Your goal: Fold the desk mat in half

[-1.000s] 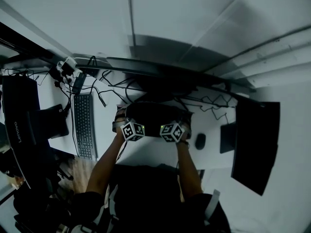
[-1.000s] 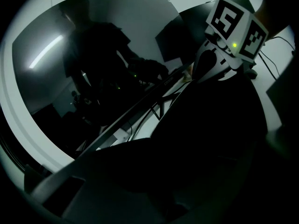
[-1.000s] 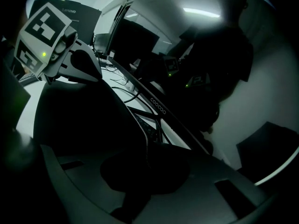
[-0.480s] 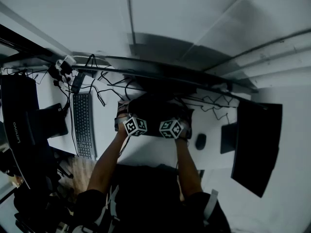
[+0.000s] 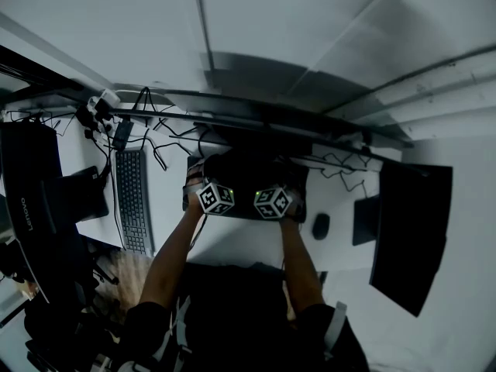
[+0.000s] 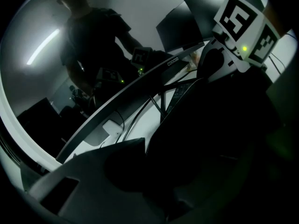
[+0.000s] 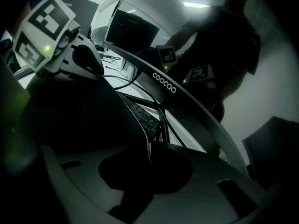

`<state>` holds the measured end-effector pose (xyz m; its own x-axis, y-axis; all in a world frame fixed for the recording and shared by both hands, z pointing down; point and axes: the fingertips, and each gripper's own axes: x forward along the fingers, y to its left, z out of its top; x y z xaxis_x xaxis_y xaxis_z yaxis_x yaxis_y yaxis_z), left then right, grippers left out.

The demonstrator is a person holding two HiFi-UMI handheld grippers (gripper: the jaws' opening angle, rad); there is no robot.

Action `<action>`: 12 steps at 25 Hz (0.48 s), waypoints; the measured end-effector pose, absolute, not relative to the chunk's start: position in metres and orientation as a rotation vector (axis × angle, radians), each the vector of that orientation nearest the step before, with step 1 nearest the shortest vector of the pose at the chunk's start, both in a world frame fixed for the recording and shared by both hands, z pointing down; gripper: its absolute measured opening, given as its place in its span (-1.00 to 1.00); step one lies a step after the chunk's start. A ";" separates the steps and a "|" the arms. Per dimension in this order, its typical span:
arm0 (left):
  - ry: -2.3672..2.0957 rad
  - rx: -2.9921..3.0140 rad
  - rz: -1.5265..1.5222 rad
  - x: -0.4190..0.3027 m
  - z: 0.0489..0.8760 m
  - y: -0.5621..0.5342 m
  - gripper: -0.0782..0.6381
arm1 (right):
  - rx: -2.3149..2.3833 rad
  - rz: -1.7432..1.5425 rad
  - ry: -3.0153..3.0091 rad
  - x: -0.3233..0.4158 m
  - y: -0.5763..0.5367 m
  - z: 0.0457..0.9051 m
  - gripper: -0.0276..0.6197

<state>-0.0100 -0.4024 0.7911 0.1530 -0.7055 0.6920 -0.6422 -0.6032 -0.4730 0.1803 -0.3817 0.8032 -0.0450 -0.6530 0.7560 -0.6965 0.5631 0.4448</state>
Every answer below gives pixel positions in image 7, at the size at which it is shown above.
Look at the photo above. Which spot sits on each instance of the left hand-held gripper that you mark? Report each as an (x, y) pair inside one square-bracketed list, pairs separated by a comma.
[(46, 24)]

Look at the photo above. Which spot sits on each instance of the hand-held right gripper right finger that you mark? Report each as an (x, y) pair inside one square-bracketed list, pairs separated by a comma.
[(205, 195)]

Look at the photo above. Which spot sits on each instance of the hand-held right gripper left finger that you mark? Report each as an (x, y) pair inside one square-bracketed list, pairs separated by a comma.
[(88, 176)]

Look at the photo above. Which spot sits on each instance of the black monitor with square base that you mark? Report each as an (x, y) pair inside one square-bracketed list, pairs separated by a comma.
[(84, 15)]

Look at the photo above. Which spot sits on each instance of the white power strip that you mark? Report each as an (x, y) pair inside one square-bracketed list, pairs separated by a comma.
[(129, 70)]

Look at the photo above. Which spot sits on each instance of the black power adapter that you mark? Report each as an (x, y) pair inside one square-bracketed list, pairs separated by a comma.
[(144, 118)]

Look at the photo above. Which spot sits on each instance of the large curved black monitor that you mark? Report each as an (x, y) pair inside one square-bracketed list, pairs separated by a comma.
[(163, 83)]

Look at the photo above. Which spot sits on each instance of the flat black monitor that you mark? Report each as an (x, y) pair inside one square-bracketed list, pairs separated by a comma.
[(275, 148)]

